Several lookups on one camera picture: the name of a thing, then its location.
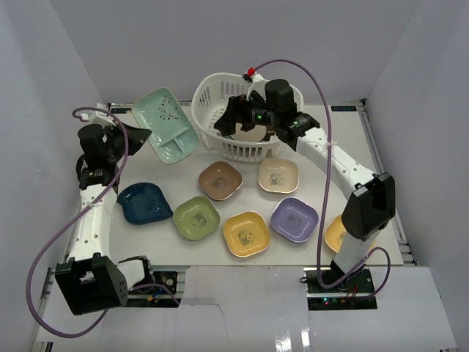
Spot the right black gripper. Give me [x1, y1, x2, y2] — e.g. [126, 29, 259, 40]
[215, 91, 280, 136]

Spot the round black-rimmed plate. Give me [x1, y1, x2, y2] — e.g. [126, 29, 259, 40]
[228, 123, 274, 142]

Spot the light teal rectangular divided plate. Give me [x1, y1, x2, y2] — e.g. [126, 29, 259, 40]
[131, 88, 199, 164]

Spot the dark blue leaf-shaped plate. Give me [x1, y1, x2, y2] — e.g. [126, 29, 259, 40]
[117, 183, 174, 225]

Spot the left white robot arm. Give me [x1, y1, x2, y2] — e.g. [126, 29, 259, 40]
[55, 124, 155, 315]

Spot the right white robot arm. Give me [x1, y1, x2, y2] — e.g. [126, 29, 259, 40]
[214, 79, 396, 293]

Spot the white plastic dish bin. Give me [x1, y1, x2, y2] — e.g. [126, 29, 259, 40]
[191, 73, 282, 163]

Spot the brown square panda plate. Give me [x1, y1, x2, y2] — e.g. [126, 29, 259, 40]
[198, 161, 243, 201]

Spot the cream square panda plate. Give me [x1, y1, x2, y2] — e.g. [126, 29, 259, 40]
[258, 158, 299, 194]

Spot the green square panda plate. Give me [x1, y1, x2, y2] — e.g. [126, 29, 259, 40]
[173, 196, 221, 241]

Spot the purple square panda plate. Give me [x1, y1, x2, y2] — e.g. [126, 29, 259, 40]
[270, 197, 319, 243]

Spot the yellow square panda plate centre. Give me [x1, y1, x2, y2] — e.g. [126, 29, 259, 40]
[222, 211, 270, 258]

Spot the yellow square panda plate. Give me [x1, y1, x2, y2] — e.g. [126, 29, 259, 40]
[222, 211, 270, 258]
[324, 214, 377, 254]

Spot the yellow square panda plate right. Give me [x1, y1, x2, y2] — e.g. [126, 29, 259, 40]
[324, 214, 377, 254]

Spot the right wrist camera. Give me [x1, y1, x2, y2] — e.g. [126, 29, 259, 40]
[246, 73, 269, 98]

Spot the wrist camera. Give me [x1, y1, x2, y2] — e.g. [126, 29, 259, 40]
[89, 110, 114, 126]
[246, 73, 269, 98]

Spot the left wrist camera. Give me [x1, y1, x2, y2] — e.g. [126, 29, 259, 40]
[89, 110, 114, 126]

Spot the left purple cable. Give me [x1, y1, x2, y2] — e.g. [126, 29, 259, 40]
[25, 106, 181, 337]

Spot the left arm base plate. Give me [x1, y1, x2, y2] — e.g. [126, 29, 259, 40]
[125, 271, 182, 308]

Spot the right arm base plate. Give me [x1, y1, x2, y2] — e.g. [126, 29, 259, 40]
[300, 269, 377, 311]

